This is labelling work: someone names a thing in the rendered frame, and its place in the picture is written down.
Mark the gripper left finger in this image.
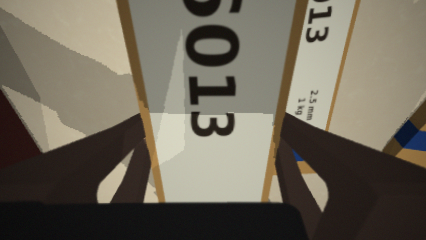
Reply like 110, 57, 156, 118
0, 113, 151, 204

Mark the dark red low platform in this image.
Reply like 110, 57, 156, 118
0, 89, 42, 169

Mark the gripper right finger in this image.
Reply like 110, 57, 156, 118
275, 112, 426, 240

